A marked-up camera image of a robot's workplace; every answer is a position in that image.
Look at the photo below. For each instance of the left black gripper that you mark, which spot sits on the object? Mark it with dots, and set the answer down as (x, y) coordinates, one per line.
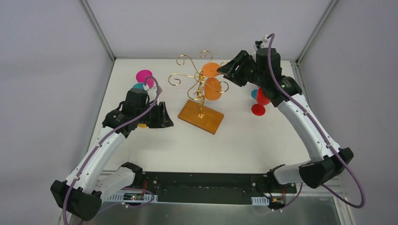
(156, 115)

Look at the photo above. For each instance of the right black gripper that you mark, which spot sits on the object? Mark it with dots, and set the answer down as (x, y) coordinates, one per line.
(243, 68)

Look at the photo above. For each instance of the orange wine glass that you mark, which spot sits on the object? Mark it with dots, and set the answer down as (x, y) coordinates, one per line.
(212, 88)

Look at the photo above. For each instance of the blue wine glass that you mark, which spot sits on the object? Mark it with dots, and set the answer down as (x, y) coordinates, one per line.
(254, 93)

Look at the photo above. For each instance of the gold rack with wooden base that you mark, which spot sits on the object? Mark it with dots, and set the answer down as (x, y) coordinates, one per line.
(194, 111)

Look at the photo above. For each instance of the teal wine glass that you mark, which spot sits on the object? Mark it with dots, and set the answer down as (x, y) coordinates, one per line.
(140, 86)

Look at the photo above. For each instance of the red wine glass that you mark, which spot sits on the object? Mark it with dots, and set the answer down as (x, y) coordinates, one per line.
(258, 108)

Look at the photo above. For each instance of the pink wine glass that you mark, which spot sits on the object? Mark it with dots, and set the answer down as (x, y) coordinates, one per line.
(142, 75)

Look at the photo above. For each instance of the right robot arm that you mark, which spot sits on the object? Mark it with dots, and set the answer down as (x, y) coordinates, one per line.
(327, 158)

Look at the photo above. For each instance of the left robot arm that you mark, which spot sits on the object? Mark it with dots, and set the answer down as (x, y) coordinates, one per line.
(83, 192)

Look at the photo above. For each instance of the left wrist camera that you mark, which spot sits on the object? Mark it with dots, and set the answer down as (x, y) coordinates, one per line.
(152, 93)

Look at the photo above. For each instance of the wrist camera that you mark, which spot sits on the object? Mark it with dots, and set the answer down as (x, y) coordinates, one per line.
(263, 42)
(152, 93)

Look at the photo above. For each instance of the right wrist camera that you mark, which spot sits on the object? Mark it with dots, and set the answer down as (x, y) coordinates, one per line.
(263, 42)

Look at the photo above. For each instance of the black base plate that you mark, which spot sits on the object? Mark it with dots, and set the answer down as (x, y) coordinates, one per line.
(211, 188)

